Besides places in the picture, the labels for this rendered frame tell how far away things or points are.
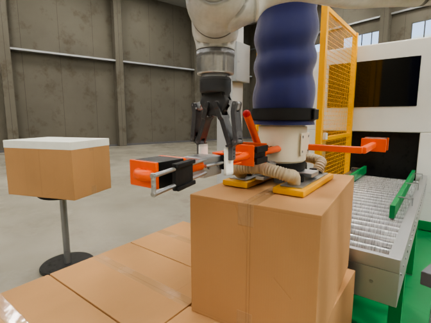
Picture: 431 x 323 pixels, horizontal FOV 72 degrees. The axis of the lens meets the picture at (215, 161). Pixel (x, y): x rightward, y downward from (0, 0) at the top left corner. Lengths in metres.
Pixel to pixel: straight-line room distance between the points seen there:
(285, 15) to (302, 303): 0.84
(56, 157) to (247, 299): 1.70
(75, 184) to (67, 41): 11.11
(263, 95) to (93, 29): 12.64
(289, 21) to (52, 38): 12.26
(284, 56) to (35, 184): 1.96
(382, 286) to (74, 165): 1.89
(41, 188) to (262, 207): 1.87
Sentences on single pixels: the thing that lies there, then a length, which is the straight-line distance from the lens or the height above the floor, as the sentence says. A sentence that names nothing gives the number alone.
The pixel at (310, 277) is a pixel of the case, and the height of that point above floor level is 0.78.
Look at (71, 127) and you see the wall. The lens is 12.80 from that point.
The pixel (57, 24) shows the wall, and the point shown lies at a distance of 13.19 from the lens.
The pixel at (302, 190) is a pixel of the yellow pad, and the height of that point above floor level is 0.97.
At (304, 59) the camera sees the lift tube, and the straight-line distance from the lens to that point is 1.02.
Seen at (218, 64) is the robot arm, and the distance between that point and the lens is 0.69.
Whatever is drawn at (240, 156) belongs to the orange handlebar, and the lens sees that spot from 0.78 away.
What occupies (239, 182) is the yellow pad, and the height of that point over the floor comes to 0.96.
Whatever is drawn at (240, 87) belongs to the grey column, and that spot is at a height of 1.43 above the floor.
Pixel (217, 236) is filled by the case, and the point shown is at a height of 0.82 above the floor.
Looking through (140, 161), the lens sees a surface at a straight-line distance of 0.58.
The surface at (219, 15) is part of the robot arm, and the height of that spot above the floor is 1.35.
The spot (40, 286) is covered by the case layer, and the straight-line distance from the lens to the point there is 1.39.
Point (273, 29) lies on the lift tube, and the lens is 1.03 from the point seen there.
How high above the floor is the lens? 1.18
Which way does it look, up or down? 8 degrees down
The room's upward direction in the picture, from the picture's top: straight up
